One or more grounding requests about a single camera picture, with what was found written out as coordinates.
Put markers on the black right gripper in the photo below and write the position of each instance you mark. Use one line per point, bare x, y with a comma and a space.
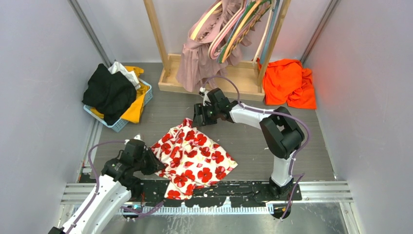
199, 109

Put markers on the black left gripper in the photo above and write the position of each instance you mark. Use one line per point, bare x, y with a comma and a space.
155, 165

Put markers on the red poppy print garment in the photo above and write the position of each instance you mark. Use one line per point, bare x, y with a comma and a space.
192, 160

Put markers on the pink pleated skirt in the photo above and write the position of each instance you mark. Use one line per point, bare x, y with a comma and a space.
195, 66

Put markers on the beige plastic hanger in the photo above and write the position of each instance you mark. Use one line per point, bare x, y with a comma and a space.
215, 8

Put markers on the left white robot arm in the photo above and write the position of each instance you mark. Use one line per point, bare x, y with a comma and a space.
114, 187

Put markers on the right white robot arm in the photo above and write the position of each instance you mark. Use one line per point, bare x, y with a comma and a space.
280, 130

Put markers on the pink hanger on rack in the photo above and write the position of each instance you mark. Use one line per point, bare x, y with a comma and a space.
231, 13

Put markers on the cream hanger on rack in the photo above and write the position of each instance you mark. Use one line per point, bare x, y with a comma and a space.
263, 35

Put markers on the peach hanger on rack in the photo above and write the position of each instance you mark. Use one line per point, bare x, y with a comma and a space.
250, 10

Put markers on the teal hanger on rack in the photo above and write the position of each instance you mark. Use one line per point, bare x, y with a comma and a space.
270, 28

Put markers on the blue plastic basket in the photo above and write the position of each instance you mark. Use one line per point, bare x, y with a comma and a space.
134, 112

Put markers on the yellow garment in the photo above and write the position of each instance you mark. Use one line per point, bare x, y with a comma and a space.
117, 95

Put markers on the black garment in basket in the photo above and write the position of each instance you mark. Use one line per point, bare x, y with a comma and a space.
110, 94

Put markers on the orange garment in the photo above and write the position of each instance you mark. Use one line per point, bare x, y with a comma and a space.
287, 81

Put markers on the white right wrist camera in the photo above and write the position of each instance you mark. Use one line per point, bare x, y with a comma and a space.
203, 92

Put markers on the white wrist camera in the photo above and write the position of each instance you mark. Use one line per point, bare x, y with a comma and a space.
137, 137
203, 92

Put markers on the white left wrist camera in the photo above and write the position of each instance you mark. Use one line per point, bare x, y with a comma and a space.
137, 137

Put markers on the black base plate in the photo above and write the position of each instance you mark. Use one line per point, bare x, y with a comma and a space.
237, 193

